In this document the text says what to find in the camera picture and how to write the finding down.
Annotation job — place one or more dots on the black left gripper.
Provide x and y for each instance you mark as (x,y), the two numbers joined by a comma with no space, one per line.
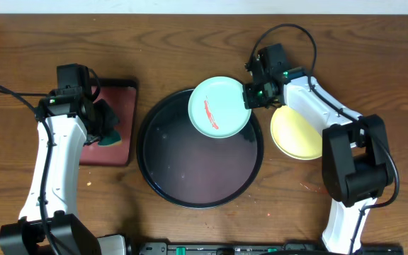
(102,118)

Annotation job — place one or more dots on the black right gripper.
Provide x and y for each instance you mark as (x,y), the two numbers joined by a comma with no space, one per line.
(251,102)

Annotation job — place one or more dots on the green scrubbing sponge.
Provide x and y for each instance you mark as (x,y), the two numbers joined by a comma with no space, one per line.
(111,139)

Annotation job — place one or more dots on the pale green plate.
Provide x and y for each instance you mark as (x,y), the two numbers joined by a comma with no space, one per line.
(216,107)

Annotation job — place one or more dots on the yellow plate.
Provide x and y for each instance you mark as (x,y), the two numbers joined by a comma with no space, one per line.
(294,136)

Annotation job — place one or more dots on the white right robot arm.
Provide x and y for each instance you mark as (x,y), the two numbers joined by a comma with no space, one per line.
(356,161)

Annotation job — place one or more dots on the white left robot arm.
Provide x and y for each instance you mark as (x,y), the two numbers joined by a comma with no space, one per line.
(69,118)

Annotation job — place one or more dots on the red rectangular tray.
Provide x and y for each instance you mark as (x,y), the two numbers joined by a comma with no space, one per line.
(121,96)

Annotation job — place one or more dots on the round black tray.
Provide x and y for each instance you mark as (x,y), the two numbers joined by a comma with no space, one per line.
(190,169)

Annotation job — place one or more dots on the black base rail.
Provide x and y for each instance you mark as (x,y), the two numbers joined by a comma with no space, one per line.
(293,248)

